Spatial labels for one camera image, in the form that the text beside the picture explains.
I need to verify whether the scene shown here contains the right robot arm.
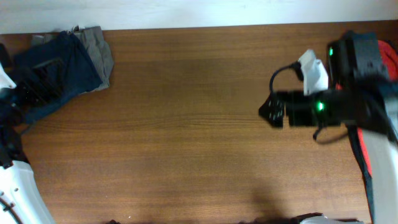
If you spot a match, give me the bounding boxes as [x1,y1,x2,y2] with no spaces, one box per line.
[259,31,397,223]

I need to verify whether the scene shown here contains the navy blue shorts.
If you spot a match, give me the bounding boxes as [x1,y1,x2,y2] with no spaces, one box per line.
[14,31,102,123]

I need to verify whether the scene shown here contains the folded grey shorts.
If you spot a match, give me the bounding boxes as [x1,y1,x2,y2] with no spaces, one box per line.
[30,25,115,94]

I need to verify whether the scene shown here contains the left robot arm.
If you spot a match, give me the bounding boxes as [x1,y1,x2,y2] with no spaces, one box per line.
[1,60,64,223]

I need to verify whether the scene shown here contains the red printed t-shirt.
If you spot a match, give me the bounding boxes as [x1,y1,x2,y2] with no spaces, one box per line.
[328,37,397,179]

